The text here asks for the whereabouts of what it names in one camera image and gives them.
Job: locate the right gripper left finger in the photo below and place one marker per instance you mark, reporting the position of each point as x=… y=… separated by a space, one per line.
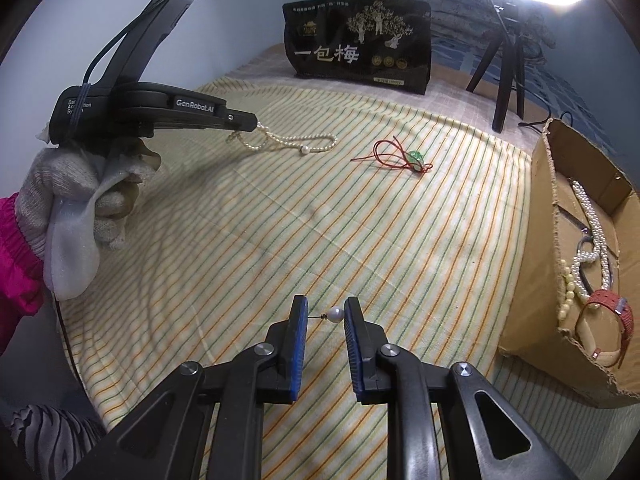
x=206 y=421

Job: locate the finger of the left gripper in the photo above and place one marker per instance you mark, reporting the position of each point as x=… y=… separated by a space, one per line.
x=235 y=120

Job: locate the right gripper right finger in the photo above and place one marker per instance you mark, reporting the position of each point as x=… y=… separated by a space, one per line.
x=442 y=418

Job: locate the single pearl earring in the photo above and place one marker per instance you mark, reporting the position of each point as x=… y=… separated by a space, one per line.
x=334 y=315

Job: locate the red cord jade pendant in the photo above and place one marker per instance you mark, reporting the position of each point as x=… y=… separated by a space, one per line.
x=392 y=155

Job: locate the red strap watch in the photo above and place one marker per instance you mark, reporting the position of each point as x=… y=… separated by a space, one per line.
x=605 y=327

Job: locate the pink sleeved left forearm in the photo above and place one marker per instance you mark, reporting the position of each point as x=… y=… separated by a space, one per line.
x=17 y=269

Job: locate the white gloved left hand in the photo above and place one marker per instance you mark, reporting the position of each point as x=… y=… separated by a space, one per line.
x=73 y=204

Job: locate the open cardboard box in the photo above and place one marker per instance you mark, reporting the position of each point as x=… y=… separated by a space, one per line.
x=582 y=235

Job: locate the black printed gift bag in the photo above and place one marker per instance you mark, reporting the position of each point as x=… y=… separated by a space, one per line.
x=386 y=43

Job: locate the yellow striped cloth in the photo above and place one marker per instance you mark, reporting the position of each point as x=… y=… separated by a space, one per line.
x=223 y=238

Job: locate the plaid pink bed sheet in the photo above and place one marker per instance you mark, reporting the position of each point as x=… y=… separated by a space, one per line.
x=445 y=93

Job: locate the dark patterned pillow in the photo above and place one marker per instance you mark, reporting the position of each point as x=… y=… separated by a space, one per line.
x=473 y=21

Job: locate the blue checkered bedding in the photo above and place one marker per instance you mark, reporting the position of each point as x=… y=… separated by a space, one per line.
x=544 y=85

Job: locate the black tripod stand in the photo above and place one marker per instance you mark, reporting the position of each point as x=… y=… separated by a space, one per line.
x=505 y=70

